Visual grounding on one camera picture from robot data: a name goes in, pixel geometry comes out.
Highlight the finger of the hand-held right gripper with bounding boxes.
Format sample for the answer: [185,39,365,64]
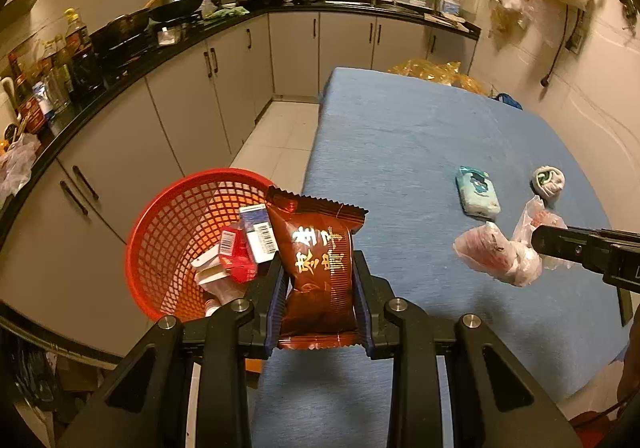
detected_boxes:
[531,224,617,275]

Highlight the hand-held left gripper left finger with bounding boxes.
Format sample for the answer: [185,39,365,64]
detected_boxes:
[57,255,291,448]

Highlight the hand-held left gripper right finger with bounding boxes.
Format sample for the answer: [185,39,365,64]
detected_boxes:
[352,250,583,448]

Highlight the brown snack packet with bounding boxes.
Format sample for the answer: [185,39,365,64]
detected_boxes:
[264,185,370,351]

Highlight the red small box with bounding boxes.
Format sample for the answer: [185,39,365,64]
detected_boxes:
[220,223,258,284]

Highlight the white medicine box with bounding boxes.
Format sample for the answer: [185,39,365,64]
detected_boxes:
[191,248,236,286]

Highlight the blue and white small box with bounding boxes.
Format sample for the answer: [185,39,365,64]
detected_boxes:
[239,204,280,265]

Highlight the clear plastic bag pink contents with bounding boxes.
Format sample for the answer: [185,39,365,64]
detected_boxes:
[452,195,571,288]

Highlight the red plastic mesh basket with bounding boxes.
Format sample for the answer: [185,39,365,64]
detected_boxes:
[125,169,281,324]

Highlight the teal tissue packet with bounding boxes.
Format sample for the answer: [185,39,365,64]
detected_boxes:
[455,165,501,220]

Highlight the person's red garment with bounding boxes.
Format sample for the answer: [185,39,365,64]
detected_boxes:
[570,408,631,448]

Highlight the grey kitchen base cabinets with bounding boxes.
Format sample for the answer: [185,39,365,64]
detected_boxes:
[0,10,476,364]

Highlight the yellow plastic bags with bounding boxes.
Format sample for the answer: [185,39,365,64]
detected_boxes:
[387,58,488,96]

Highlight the wooden cutting board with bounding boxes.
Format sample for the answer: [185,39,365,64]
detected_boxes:
[424,13,471,33]

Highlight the black kitchen countertop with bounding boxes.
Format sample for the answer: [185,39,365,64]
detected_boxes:
[0,0,481,239]

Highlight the black gas stove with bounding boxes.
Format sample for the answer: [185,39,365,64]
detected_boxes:
[92,13,206,61]

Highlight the crumpled clear plastic bag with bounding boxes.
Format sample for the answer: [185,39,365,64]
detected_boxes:
[0,133,41,199]

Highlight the green cloth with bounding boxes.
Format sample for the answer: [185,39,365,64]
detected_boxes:
[202,5,251,21]

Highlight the row of condiment bottles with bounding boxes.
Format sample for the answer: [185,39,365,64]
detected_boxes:
[10,8,106,134]

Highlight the black frying pan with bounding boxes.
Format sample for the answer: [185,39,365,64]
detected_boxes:
[102,8,153,41]

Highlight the white electric kettle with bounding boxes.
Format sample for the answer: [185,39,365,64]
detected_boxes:
[0,75,21,144]

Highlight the black hanging cable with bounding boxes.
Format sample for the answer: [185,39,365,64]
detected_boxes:
[540,8,586,89]

